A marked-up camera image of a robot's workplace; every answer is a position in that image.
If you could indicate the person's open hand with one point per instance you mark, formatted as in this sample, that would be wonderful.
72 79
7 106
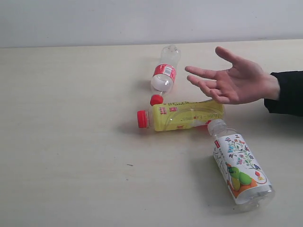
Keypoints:
243 83

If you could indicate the yellow label bottle red cap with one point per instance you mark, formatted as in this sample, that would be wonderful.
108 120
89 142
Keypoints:
179 115

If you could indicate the floral label clear bottle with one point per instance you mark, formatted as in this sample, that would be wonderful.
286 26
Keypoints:
245 179

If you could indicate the clear bottle red label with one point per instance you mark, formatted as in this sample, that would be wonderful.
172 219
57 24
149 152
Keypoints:
164 75

